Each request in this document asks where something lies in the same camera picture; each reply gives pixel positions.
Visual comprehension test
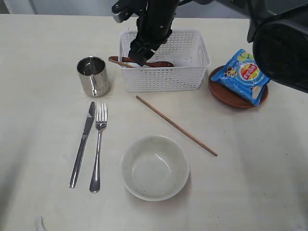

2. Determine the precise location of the white floral ceramic bowl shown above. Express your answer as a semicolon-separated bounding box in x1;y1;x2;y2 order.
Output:
119;135;190;202

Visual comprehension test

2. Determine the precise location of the dark red wooden spoon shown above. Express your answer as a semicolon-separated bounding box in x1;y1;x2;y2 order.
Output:
110;56;174;68

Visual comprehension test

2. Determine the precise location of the white perforated plastic basket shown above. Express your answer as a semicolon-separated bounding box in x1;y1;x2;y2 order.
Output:
120;29;211;92

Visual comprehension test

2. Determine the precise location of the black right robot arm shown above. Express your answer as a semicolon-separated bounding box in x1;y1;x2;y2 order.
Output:
113;0;308;92

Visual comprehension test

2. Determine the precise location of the silver fork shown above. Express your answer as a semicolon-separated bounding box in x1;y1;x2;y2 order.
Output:
90;102;108;193

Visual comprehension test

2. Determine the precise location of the wooden chopstick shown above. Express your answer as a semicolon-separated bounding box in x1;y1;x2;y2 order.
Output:
136;95;218;157
108;57;136;68

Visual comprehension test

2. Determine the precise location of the brown round plate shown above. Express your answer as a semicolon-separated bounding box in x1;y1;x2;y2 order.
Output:
208;65;255;109

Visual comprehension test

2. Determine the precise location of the silver table knife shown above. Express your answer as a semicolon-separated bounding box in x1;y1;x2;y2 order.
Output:
69;102;96;188

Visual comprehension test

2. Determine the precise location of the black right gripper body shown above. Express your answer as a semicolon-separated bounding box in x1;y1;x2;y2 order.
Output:
134;0;179;51

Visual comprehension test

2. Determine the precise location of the blue chips bag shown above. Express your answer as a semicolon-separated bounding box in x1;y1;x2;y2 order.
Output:
211;49;270;106

